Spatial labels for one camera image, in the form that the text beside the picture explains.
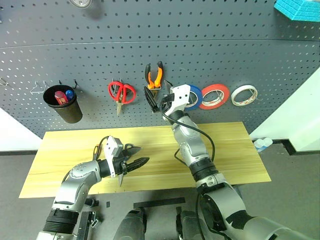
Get blue tape roll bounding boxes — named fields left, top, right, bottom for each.
left=184, top=84, right=204, bottom=111

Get red tape roll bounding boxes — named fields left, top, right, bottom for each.
left=199, top=83, right=231, bottom=111

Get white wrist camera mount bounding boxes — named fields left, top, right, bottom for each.
left=103, top=135, right=125, bottom=179
left=167, top=84, right=192, bottom=117

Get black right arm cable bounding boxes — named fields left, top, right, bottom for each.
left=161, top=109, right=216, bottom=240

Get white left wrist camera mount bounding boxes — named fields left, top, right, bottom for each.
left=103, top=135, right=125, bottom=179

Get aluminium frame profile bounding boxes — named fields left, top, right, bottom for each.
left=76, top=211, right=103, bottom=240

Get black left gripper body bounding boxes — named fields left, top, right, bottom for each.
left=112, top=143, right=130, bottom=178

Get white wire pegboard hook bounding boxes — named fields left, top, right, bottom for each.
left=29, top=80, right=50, bottom=95

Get orange black needle-nose pliers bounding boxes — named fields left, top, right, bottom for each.
left=144, top=60, right=165, bottom=101

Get grey pegboard wall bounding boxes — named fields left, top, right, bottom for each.
left=0, top=0, right=320, bottom=140

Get black hanging cup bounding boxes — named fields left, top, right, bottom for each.
left=42, top=84, right=84, bottom=124

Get black clamp bracket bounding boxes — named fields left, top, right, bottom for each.
left=84, top=198, right=100, bottom=208

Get round silver lamp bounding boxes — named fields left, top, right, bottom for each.
left=68, top=0, right=93, bottom=9

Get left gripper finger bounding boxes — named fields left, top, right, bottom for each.
left=123, top=146, right=144, bottom=158
left=125, top=156, right=151, bottom=174

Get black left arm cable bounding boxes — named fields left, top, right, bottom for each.
left=96, top=136, right=111, bottom=163

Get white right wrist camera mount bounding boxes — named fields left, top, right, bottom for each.
left=167, top=84, right=192, bottom=117

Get black double pegboard hook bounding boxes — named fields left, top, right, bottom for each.
left=58, top=79, right=81, bottom=90

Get red handled scissors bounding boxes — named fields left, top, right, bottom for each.
left=107, top=80, right=137, bottom=116

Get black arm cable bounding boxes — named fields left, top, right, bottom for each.
left=161, top=109, right=216, bottom=240
left=96, top=136, right=111, bottom=163

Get teal foam block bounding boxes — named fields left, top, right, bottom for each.
left=273, top=0, right=320, bottom=22

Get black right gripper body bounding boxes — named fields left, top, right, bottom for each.
left=158, top=92, right=176, bottom=115

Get white tape roll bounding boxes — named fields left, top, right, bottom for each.
left=230, top=84, right=258, bottom=107

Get dark grey rounded housing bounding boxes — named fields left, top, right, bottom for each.
left=175, top=206, right=208, bottom=240
left=113, top=208, right=148, bottom=240

